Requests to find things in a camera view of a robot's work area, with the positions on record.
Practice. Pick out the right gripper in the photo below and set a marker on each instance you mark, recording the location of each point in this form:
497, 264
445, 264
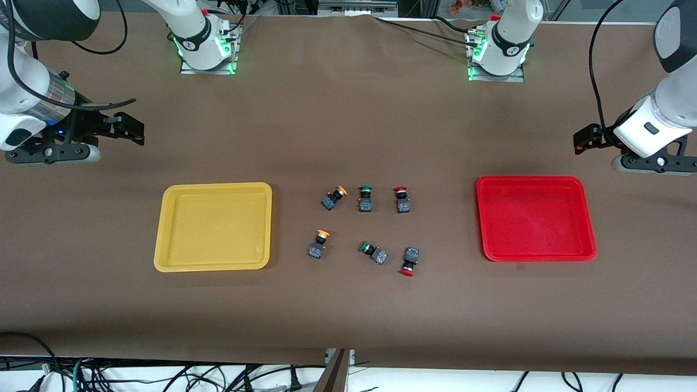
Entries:
87, 123

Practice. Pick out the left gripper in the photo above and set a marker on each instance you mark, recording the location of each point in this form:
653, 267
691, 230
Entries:
600, 136

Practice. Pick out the red mushroom push button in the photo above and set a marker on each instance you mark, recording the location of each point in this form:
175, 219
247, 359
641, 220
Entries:
410, 258
402, 203

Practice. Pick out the yellow mushroom push button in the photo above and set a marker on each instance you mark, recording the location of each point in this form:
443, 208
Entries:
318, 247
332, 199

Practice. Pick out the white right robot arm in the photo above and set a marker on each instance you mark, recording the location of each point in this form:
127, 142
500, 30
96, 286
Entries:
201, 32

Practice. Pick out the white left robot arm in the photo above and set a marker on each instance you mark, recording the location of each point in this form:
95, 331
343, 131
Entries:
509, 32

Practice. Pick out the red plastic tray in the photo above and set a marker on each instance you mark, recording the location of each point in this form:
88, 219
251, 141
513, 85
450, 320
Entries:
536, 220

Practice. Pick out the yellow plastic tray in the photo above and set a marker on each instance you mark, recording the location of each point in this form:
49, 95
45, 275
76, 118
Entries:
212, 228

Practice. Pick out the table cover sheet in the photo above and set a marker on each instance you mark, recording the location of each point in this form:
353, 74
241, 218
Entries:
348, 136

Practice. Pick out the green mushroom push button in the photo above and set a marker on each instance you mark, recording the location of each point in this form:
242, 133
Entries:
375, 253
365, 201

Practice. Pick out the grey metal table strut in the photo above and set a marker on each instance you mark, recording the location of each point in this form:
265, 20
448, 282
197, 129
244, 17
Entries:
333, 375

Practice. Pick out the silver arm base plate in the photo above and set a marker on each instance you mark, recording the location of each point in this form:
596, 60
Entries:
517, 78
188, 68

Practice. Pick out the grey metal rail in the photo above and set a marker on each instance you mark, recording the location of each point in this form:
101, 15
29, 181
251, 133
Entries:
356, 6

